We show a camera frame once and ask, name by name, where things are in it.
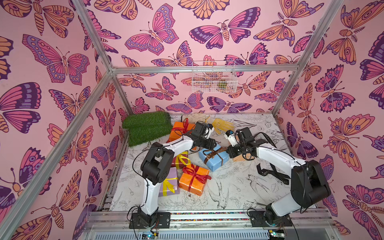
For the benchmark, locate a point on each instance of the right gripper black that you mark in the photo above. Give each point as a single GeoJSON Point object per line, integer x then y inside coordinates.
{"type": "Point", "coordinates": [233, 151]}

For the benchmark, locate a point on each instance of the dark red gift box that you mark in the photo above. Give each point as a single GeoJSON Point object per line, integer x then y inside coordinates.
{"type": "Point", "coordinates": [180, 160]}

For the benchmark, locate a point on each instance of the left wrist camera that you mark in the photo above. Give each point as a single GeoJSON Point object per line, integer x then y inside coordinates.
{"type": "Point", "coordinates": [209, 130]}

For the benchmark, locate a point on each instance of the brown ribbon bow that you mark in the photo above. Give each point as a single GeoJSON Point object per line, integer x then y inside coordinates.
{"type": "Point", "coordinates": [210, 154]}

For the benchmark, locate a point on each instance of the red ribbon on back box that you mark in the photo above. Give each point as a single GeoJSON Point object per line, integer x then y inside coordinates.
{"type": "Point", "coordinates": [181, 128]}

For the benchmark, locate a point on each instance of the peach gift box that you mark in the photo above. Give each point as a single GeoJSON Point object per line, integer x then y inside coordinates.
{"type": "Point", "coordinates": [241, 158]}

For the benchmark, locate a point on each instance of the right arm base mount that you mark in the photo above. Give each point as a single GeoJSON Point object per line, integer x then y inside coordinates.
{"type": "Point", "coordinates": [263, 219]}

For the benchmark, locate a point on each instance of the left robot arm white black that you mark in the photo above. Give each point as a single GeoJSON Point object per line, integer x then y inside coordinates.
{"type": "Point", "coordinates": [157, 163]}

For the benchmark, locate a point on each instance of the large orange gift box back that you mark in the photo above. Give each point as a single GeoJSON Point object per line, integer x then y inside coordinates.
{"type": "Point", "coordinates": [173, 138]}

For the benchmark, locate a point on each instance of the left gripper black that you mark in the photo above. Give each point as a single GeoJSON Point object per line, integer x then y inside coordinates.
{"type": "Point", "coordinates": [210, 144]}

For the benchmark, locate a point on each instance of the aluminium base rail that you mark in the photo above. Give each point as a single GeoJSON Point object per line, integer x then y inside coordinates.
{"type": "Point", "coordinates": [314, 224]}

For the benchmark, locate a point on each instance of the red ribbon on front box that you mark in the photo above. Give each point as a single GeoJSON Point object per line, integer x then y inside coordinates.
{"type": "Point", "coordinates": [195, 175]}

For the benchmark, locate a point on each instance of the black printed ribbon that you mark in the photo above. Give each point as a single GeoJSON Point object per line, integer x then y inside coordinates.
{"type": "Point", "coordinates": [265, 172]}

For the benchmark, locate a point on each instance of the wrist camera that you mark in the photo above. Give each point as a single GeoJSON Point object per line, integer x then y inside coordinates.
{"type": "Point", "coordinates": [209, 130]}
{"type": "Point", "coordinates": [231, 137]}

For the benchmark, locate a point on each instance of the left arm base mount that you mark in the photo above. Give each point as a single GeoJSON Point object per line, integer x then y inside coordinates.
{"type": "Point", "coordinates": [159, 220]}

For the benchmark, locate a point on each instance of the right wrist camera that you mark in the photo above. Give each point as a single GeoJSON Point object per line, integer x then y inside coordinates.
{"type": "Point", "coordinates": [231, 137]}

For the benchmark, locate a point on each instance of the light blue gift box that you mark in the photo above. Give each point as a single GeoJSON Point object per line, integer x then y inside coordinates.
{"type": "Point", "coordinates": [215, 163]}

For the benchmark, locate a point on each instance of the green artificial grass mat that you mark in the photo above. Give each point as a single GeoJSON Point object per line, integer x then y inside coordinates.
{"type": "Point", "coordinates": [147, 127]}

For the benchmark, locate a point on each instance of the yellow ribbon on purple box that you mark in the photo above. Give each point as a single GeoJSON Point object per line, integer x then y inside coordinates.
{"type": "Point", "coordinates": [170, 186]}

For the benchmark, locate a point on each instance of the orange gift box front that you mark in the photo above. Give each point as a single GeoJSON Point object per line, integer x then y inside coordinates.
{"type": "Point", "coordinates": [193, 180]}

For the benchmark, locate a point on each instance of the yellow ribbon on red box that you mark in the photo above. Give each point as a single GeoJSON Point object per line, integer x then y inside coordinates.
{"type": "Point", "coordinates": [182, 159]}

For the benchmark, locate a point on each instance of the purple gift box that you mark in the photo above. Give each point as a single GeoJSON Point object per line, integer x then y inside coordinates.
{"type": "Point", "coordinates": [173, 173]}

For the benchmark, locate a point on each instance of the white wire basket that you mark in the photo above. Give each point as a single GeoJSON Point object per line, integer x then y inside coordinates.
{"type": "Point", "coordinates": [214, 79]}

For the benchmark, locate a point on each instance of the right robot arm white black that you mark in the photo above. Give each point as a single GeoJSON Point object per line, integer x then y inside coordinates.
{"type": "Point", "coordinates": [307, 181]}

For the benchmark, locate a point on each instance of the white work glove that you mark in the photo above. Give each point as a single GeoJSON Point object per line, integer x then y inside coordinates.
{"type": "Point", "coordinates": [196, 117]}

